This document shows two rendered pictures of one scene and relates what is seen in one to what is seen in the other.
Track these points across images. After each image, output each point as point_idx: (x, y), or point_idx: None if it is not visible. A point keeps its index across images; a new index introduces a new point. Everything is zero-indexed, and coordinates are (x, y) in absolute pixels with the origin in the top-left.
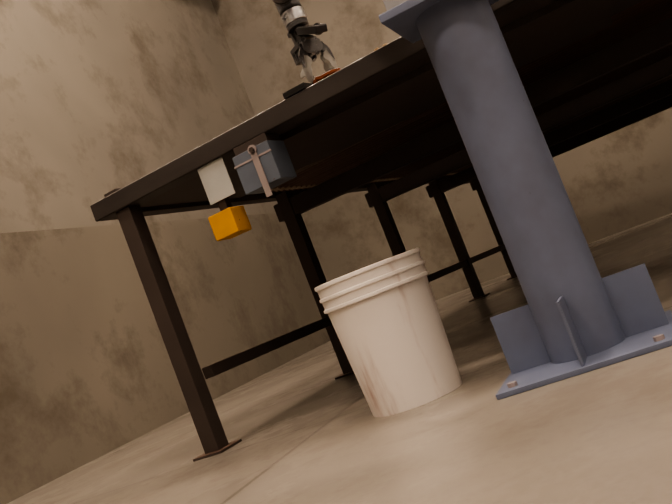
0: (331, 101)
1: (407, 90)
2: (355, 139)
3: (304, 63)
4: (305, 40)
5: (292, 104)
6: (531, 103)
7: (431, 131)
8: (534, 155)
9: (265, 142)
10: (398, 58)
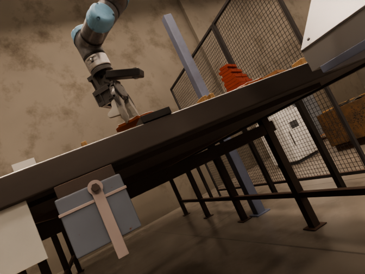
0: (191, 132)
1: (194, 142)
2: None
3: (120, 102)
4: (116, 83)
5: (153, 130)
6: (190, 168)
7: (127, 186)
8: None
9: (117, 176)
10: (269, 95)
